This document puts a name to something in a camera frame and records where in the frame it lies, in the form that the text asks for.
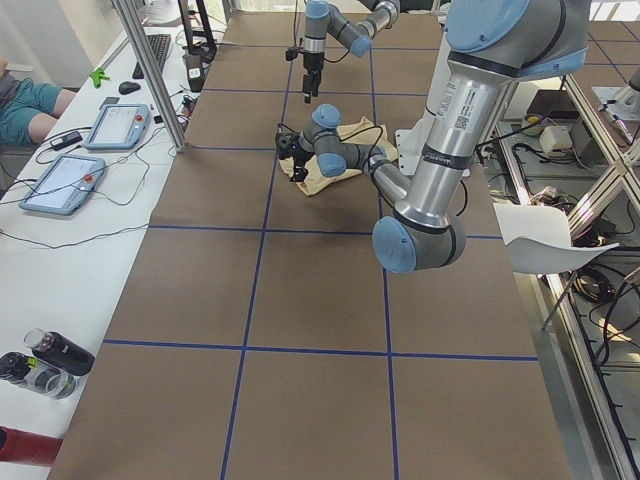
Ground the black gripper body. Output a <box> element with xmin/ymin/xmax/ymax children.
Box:
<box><xmin>302</xmin><ymin>51</ymin><xmax>323</xmax><ymax>100</ymax></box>
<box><xmin>290</xmin><ymin>148</ymin><xmax>313</xmax><ymax>183</ymax></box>

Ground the beige long-sleeve printed shirt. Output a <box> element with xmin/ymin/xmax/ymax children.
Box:
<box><xmin>297</xmin><ymin>117</ymin><xmax>399</xmax><ymax>196</ymax></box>

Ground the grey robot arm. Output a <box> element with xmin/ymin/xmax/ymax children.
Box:
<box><xmin>302</xmin><ymin>0</ymin><xmax>401</xmax><ymax>104</ymax></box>
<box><xmin>275</xmin><ymin>1</ymin><xmax>590</xmax><ymax>273</ymax></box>

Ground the black computer keyboard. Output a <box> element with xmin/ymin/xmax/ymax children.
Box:
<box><xmin>132</xmin><ymin>33</ymin><xmax>172</xmax><ymax>80</ymax></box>

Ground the far teach pendant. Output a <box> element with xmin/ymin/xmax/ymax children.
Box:
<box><xmin>84</xmin><ymin>104</ymin><xmax>150</xmax><ymax>151</ymax></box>

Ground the teach pendant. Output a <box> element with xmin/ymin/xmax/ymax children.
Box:
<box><xmin>19</xmin><ymin>154</ymin><xmax>106</xmax><ymax>216</ymax></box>
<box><xmin>84</xmin><ymin>104</ymin><xmax>150</xmax><ymax>151</ymax></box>

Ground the black computer mouse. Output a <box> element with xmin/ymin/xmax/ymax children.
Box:
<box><xmin>118</xmin><ymin>81</ymin><xmax>141</xmax><ymax>95</ymax></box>

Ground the green plastic clip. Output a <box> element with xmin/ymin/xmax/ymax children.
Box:
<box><xmin>90</xmin><ymin>67</ymin><xmax>111</xmax><ymax>89</ymax></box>

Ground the near teach pendant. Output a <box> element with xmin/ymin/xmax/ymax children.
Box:
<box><xmin>19</xmin><ymin>154</ymin><xmax>106</xmax><ymax>216</ymax></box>

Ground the white curved plastic sheet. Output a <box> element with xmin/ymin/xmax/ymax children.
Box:
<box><xmin>493</xmin><ymin>203</ymin><xmax>619</xmax><ymax>275</ymax></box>

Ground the seated person's leg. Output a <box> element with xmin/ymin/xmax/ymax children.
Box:
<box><xmin>1</xmin><ymin>57</ymin><xmax>76</xmax><ymax>146</ymax></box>

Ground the clear lid black bottle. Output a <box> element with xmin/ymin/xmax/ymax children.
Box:
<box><xmin>23</xmin><ymin>328</ymin><xmax>95</xmax><ymax>376</ymax></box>

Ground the clear plastic bottle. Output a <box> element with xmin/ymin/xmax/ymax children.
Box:
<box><xmin>1</xmin><ymin>352</ymin><xmax>76</xmax><ymax>400</ymax></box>

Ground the red bottle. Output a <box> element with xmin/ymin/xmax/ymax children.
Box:
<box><xmin>1</xmin><ymin>426</ymin><xmax>63</xmax><ymax>467</ymax></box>

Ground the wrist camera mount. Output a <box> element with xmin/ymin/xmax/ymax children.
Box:
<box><xmin>285</xmin><ymin>46</ymin><xmax>305</xmax><ymax>62</ymax></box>
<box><xmin>275</xmin><ymin>132</ymin><xmax>300</xmax><ymax>160</ymax></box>

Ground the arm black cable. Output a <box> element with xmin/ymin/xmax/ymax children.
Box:
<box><xmin>277</xmin><ymin>122</ymin><xmax>469</xmax><ymax>216</ymax></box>

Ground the aluminium frame post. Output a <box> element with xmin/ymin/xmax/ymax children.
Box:
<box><xmin>113</xmin><ymin>0</ymin><xmax>186</xmax><ymax>153</ymax></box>

